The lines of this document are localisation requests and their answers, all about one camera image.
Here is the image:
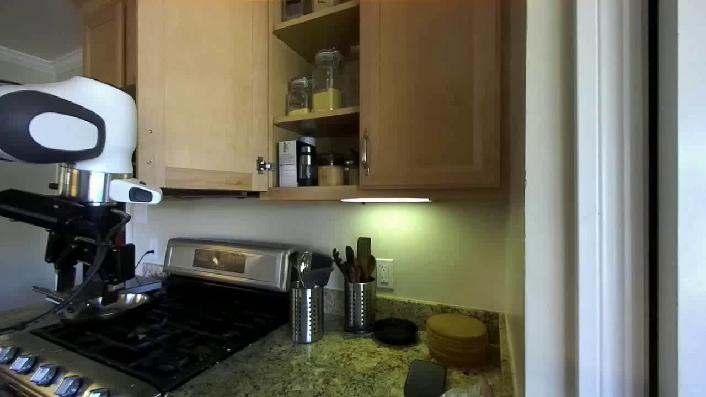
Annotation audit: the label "stainless steel gas stove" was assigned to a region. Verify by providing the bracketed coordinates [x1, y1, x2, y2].
[0, 235, 337, 397]

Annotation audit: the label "wooden wall cabinet with shelves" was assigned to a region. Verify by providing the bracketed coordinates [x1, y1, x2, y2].
[266, 0, 515, 204]

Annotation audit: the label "steel frying pan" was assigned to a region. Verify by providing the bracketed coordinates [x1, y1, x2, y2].
[30, 285, 154, 324]

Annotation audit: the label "wooden cooking utensil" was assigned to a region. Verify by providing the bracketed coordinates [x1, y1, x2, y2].
[354, 233, 374, 285]

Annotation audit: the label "dark sponge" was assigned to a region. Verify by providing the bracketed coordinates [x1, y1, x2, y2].
[402, 356, 450, 397]

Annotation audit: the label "dark grey spatula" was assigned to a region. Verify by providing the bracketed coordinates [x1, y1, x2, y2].
[303, 251, 337, 291]

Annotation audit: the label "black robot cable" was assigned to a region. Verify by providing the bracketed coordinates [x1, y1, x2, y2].
[0, 212, 134, 337]

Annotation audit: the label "black slotted turner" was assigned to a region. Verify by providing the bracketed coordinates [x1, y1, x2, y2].
[328, 245, 351, 285]

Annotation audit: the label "short beige jar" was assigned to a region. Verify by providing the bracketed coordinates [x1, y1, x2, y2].
[316, 155, 347, 187]

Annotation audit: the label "black canister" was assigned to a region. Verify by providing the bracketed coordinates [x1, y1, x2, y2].
[296, 134, 319, 187]

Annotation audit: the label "glass jar with yellow contents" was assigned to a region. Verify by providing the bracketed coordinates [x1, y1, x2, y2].
[310, 47, 344, 115]

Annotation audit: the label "white door frame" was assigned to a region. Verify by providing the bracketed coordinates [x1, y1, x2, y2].
[572, 0, 706, 397]

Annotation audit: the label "perforated steel utensil holder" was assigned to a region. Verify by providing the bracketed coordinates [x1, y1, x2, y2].
[341, 277, 379, 335]
[288, 281, 328, 345]

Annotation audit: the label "wooden raised panel cabinet door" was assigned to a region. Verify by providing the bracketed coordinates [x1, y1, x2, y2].
[357, 0, 508, 192]

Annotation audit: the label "silver cabinet door handle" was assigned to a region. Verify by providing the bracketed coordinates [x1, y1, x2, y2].
[357, 128, 373, 177]

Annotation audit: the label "white wall outlet with plug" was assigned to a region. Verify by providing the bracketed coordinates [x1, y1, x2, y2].
[143, 235, 164, 275]

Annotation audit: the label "small dark jar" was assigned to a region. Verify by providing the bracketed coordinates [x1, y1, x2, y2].
[341, 151, 362, 187]

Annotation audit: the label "small glass jar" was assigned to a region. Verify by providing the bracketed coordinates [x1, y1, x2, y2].
[284, 73, 316, 119]

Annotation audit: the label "wooden neighbouring wall cabinet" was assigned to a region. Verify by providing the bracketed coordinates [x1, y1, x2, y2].
[78, 0, 142, 93]

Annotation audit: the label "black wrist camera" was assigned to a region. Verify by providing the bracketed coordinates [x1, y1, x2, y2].
[0, 187, 128, 228]

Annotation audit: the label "stacked wooden bowls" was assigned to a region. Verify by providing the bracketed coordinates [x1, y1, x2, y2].
[424, 311, 492, 371]

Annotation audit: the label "white box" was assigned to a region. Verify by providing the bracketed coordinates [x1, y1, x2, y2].
[276, 137, 303, 190]

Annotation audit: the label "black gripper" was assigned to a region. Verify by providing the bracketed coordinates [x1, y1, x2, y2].
[42, 208, 138, 297]

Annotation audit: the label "under cabinet light strip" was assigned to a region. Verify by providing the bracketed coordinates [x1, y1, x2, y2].
[337, 193, 434, 208]

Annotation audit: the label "small black bowl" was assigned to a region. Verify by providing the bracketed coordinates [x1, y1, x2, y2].
[370, 316, 421, 348]

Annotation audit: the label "steel ladle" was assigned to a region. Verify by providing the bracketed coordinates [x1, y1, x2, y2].
[292, 248, 312, 291]

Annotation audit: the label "black cooking utensil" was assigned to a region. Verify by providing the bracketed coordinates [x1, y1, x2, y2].
[344, 245, 359, 285]

